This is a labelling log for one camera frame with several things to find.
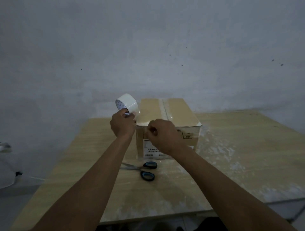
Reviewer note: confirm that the dark trousers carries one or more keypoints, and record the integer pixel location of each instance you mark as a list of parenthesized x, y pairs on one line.
[(166, 225)]

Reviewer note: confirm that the person's right hand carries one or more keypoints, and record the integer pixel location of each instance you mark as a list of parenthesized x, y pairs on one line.
[(166, 138)]

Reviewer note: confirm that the brown cardboard box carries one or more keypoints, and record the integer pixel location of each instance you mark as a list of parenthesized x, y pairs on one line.
[(181, 116)]

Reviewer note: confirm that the person's right forearm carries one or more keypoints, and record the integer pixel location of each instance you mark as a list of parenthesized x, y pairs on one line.
[(233, 192)]

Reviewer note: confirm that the person's left hand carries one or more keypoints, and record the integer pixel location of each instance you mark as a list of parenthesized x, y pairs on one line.
[(122, 126)]

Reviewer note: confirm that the person's left forearm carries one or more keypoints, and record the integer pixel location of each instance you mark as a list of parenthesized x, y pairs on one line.
[(81, 190)]

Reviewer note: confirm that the clear tape roll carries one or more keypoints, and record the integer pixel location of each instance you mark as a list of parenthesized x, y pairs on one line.
[(128, 102)]

